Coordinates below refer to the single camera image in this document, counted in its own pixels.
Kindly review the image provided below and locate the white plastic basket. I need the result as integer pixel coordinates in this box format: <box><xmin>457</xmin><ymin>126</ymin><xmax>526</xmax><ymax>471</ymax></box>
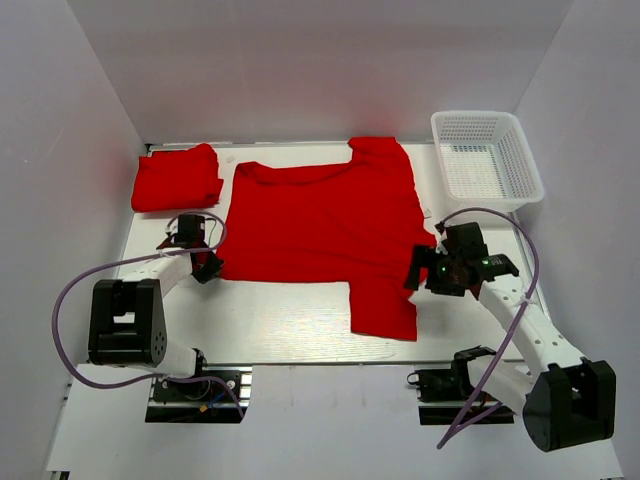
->
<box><xmin>431</xmin><ymin>110</ymin><xmax>545</xmax><ymax>213</ymax></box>

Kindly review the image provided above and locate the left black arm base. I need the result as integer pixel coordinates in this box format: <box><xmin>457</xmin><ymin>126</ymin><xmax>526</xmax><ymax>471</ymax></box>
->
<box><xmin>145</xmin><ymin>366</ymin><xmax>252</xmax><ymax>424</ymax></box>

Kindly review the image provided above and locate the folded red t-shirt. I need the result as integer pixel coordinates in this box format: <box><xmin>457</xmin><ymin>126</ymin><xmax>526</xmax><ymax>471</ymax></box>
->
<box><xmin>131</xmin><ymin>143</ymin><xmax>224</xmax><ymax>213</ymax></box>

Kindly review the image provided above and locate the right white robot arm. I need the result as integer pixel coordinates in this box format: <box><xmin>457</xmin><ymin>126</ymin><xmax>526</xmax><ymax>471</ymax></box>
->
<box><xmin>405</xmin><ymin>223</ymin><xmax>616</xmax><ymax>452</ymax></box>

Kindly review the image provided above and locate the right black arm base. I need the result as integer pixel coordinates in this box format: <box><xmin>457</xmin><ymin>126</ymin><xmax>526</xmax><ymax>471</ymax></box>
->
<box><xmin>406</xmin><ymin>346</ymin><xmax>514</xmax><ymax>426</ymax></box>

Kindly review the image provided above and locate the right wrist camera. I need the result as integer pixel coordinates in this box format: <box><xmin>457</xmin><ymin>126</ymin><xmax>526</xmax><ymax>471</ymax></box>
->
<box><xmin>435</xmin><ymin>222</ymin><xmax>448</xmax><ymax>254</ymax></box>

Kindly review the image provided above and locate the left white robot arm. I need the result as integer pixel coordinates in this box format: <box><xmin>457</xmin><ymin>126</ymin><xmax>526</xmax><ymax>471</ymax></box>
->
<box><xmin>88</xmin><ymin>212</ymin><xmax>227</xmax><ymax>378</ymax></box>

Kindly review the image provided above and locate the red t-shirt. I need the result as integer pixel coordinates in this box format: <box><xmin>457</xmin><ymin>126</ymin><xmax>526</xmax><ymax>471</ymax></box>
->
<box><xmin>218</xmin><ymin>137</ymin><xmax>437</xmax><ymax>341</ymax></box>
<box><xmin>131</xmin><ymin>143</ymin><xmax>224</xmax><ymax>213</ymax></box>

